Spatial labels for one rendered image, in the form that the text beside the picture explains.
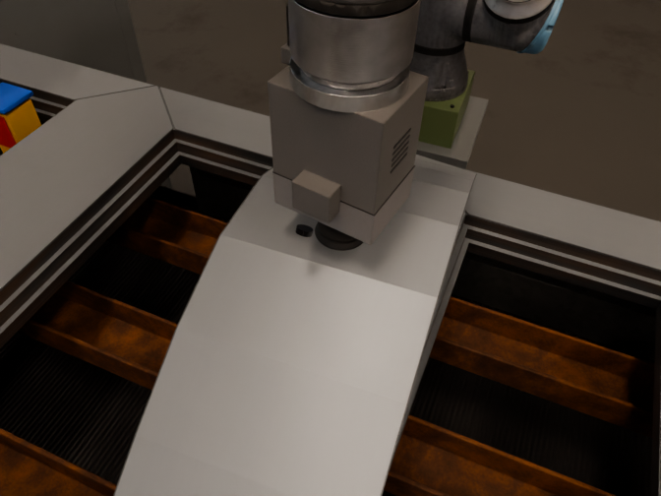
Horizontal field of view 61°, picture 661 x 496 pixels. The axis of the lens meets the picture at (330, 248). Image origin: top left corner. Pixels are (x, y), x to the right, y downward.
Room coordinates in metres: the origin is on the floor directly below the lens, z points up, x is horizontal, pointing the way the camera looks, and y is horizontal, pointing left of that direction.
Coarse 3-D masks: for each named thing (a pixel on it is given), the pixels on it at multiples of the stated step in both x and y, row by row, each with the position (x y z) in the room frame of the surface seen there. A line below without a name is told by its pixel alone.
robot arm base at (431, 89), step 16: (416, 48) 0.99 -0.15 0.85; (432, 48) 0.98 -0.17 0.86; (448, 48) 0.98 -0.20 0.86; (416, 64) 0.98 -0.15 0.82; (432, 64) 0.98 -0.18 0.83; (448, 64) 0.98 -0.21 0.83; (464, 64) 1.01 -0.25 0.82; (432, 80) 0.97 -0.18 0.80; (448, 80) 0.97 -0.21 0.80; (464, 80) 1.00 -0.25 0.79; (432, 96) 0.96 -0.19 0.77; (448, 96) 0.96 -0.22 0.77
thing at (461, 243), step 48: (48, 96) 0.78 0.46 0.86; (192, 144) 0.68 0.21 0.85; (144, 192) 0.59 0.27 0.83; (96, 240) 0.50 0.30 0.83; (480, 240) 0.51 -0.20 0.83; (528, 240) 0.50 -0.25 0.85; (48, 288) 0.41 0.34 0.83; (624, 288) 0.44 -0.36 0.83; (0, 336) 0.35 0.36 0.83; (432, 336) 0.36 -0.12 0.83
